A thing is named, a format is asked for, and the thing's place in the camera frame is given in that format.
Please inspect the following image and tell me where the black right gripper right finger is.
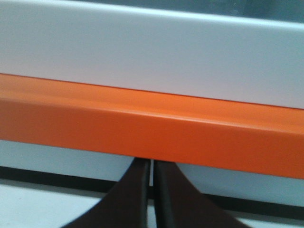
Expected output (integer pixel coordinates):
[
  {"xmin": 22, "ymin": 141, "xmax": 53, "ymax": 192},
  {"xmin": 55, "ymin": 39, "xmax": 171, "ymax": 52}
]
[{"xmin": 153, "ymin": 161, "xmax": 245, "ymax": 228}]

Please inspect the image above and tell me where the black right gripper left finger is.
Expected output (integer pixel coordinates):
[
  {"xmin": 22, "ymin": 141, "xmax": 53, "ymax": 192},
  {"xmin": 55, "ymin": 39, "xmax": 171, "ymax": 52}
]
[{"xmin": 64, "ymin": 158, "xmax": 150, "ymax": 228}]

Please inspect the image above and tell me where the white cabinet with drawers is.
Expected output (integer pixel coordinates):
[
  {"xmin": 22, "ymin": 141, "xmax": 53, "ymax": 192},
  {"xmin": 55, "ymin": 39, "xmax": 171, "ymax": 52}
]
[{"xmin": 0, "ymin": 0, "xmax": 304, "ymax": 228}]

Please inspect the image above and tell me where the orange cabinet rail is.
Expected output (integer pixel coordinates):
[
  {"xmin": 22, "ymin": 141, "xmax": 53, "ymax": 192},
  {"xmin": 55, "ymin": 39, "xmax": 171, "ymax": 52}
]
[{"xmin": 0, "ymin": 74, "xmax": 304, "ymax": 179}]

